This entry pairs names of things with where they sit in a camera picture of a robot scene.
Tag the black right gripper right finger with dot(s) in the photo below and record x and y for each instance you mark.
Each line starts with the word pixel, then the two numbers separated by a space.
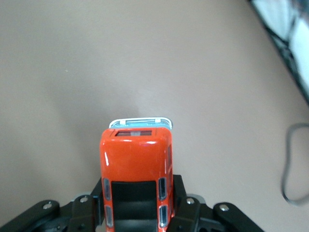
pixel 193 217

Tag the orange toy bus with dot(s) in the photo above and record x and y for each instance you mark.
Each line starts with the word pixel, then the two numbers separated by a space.
pixel 135 157

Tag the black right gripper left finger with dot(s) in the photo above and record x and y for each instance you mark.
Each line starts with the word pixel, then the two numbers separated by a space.
pixel 72 215

